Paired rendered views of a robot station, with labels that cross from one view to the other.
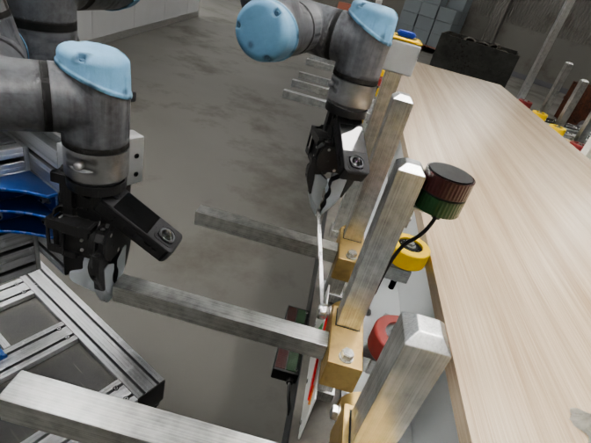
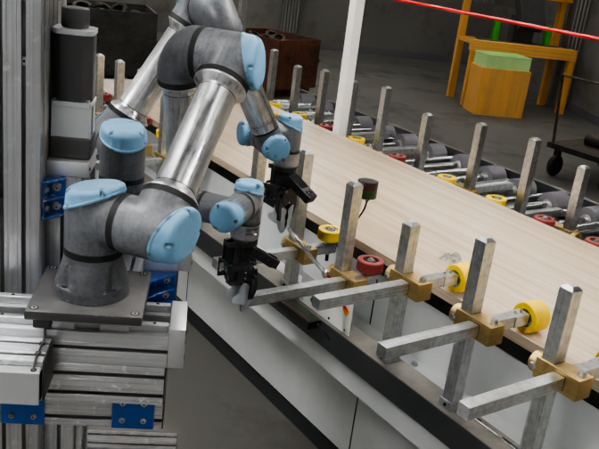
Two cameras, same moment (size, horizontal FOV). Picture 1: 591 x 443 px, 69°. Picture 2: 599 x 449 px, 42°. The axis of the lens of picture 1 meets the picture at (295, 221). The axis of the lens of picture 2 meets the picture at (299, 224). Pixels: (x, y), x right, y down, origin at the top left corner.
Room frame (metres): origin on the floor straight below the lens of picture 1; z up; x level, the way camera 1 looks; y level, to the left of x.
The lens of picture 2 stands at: (-1.15, 1.28, 1.76)
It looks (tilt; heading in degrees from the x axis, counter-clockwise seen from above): 20 degrees down; 323
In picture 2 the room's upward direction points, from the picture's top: 7 degrees clockwise
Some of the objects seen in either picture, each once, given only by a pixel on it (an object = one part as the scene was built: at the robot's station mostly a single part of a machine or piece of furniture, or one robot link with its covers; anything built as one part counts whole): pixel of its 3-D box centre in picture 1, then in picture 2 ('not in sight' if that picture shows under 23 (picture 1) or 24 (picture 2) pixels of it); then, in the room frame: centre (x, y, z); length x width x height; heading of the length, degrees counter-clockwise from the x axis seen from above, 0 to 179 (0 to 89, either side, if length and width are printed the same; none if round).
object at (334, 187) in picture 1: (328, 190); (282, 216); (0.73, -0.05, 0.96); 0.06 x 0.03 x 0.09; 19
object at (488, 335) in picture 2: not in sight; (475, 323); (-0.03, -0.11, 0.94); 0.14 x 0.06 x 0.05; 0
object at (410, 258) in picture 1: (400, 265); (328, 243); (0.70, -0.22, 0.85); 0.08 x 0.08 x 0.11
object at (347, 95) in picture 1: (349, 92); (285, 159); (0.72, -0.03, 1.14); 0.08 x 0.08 x 0.05
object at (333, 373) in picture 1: (344, 342); (346, 279); (0.47, -0.12, 0.84); 0.14 x 0.06 x 0.05; 0
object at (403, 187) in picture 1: (353, 306); (343, 259); (0.49, -0.12, 0.90); 0.04 x 0.04 x 0.48; 0
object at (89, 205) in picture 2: not in sight; (97, 214); (0.26, 0.73, 1.20); 0.13 x 0.12 x 0.14; 37
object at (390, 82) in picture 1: (362, 161); (255, 196); (1.00, -0.12, 0.92); 0.05 x 0.05 x 0.45; 0
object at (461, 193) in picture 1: (447, 181); (367, 184); (0.49, -0.16, 1.13); 0.06 x 0.06 x 0.02
